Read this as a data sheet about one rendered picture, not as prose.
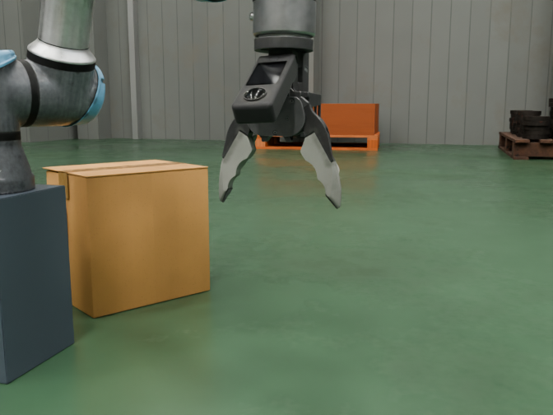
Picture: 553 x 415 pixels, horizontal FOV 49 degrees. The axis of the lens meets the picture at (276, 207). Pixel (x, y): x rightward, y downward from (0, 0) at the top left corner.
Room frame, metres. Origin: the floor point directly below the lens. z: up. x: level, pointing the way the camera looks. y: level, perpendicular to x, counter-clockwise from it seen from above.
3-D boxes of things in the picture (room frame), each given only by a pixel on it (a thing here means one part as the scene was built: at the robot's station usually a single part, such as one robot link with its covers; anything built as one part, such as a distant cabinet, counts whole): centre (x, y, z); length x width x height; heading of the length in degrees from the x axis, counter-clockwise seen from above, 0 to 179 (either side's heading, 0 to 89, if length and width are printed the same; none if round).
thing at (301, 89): (0.76, -0.01, 0.46); 0.09 x 0.08 x 0.12; 162
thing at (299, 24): (0.75, -0.01, 0.54); 0.08 x 0.08 x 0.05
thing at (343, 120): (6.30, -0.45, 0.22); 1.27 x 0.92 x 0.44; 73
